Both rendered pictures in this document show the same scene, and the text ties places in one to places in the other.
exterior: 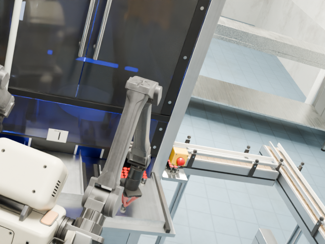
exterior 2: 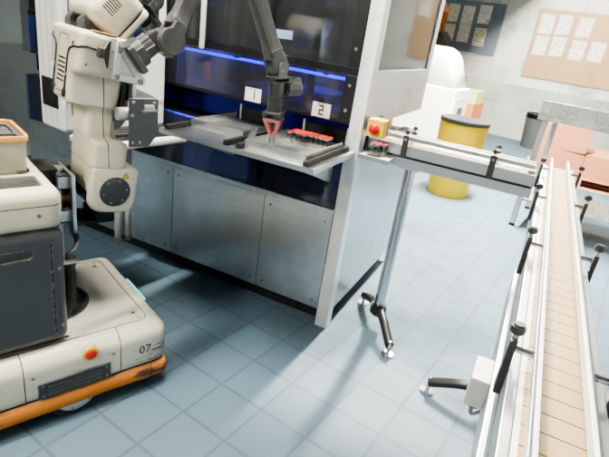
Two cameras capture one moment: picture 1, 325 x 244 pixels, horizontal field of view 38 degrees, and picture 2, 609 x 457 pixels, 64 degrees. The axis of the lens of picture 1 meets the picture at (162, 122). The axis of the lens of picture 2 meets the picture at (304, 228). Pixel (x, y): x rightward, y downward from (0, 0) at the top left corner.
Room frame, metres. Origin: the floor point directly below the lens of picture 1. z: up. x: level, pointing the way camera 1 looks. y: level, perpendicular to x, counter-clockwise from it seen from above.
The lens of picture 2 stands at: (0.37, -1.33, 1.34)
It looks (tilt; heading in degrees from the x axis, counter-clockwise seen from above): 22 degrees down; 43
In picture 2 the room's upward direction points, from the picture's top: 9 degrees clockwise
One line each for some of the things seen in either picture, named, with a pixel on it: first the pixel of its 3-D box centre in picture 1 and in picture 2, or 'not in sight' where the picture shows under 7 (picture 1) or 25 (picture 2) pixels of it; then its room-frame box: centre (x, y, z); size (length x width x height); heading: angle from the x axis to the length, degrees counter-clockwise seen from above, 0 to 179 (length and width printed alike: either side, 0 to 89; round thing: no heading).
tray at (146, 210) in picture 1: (129, 194); (295, 145); (1.72, 0.03, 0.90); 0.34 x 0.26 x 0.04; 19
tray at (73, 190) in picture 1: (51, 169); (239, 124); (1.71, 0.39, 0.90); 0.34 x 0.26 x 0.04; 20
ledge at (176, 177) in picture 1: (171, 171); (378, 156); (2.06, -0.13, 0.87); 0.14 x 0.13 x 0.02; 20
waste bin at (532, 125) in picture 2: not in sight; (536, 131); (8.86, 1.69, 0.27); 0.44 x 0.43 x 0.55; 101
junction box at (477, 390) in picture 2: not in sight; (479, 381); (1.57, -0.97, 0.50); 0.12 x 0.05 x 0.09; 20
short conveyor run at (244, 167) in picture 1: (218, 160); (449, 156); (2.25, -0.35, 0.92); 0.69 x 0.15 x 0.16; 110
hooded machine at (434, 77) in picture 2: not in sight; (431, 107); (5.56, 1.75, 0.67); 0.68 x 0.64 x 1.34; 100
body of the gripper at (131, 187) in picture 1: (132, 182); (275, 105); (1.59, 0.04, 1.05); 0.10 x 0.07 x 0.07; 34
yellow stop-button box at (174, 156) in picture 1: (178, 155); (377, 127); (2.02, -0.13, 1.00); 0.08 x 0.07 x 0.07; 20
